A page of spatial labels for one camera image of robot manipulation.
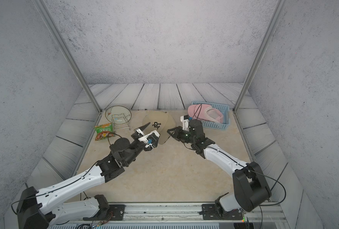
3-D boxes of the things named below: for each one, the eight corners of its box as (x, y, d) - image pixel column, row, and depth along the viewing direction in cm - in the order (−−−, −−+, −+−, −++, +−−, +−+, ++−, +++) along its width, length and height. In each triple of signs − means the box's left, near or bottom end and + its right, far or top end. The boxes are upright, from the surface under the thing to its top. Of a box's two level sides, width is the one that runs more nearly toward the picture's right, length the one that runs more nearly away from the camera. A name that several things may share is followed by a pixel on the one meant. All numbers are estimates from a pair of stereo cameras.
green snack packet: (97, 142, 103) (95, 138, 100) (97, 129, 111) (94, 125, 107) (115, 137, 106) (113, 133, 103) (113, 125, 114) (111, 121, 110)
